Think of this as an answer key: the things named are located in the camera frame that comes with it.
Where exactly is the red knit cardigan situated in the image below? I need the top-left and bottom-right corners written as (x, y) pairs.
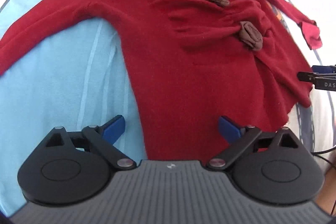
top-left (1, 0), bottom-right (322, 161)

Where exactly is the brown fabric rosette bottom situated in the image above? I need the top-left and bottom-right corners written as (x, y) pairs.
top-left (239, 21), bottom-right (263, 51)

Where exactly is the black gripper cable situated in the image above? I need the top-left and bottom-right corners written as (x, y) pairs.
top-left (310, 144), bottom-right (336, 169)

